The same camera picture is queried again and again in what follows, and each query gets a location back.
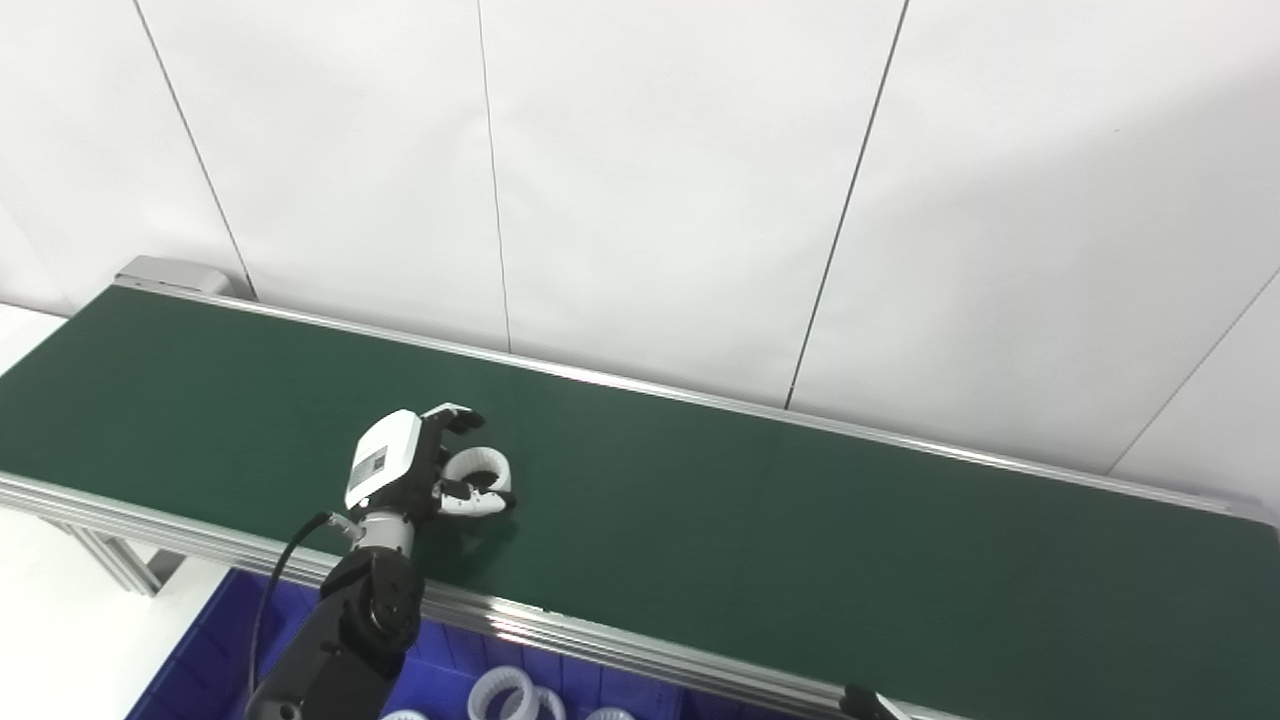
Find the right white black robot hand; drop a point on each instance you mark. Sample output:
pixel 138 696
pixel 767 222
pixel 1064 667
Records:
pixel 862 703

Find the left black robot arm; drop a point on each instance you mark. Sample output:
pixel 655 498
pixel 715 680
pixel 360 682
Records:
pixel 370 610

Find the grey conveyor end housing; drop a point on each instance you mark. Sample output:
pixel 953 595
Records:
pixel 175 273

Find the aluminium conveyor support leg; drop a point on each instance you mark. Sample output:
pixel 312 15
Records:
pixel 115 565

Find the blue bin of white parts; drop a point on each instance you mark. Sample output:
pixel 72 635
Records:
pixel 200 660

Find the green conveyor belt aluminium frame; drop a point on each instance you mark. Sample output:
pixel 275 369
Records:
pixel 700 520

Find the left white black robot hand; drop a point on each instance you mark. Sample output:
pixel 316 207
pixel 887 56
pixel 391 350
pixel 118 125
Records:
pixel 383 460

